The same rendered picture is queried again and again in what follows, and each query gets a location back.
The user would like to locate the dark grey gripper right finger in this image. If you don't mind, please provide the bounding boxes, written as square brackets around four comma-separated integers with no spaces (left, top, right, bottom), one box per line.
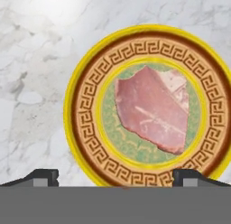
[172,168,231,188]

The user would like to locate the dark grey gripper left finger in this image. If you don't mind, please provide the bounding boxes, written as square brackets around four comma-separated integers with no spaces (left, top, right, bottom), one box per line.
[0,168,60,188]

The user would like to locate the red raw meat piece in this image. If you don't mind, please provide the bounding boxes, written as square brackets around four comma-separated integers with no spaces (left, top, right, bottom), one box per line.
[114,65,190,155]

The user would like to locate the yellow patterned plate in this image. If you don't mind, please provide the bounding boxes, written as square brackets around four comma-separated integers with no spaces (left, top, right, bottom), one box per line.
[62,23,231,188]

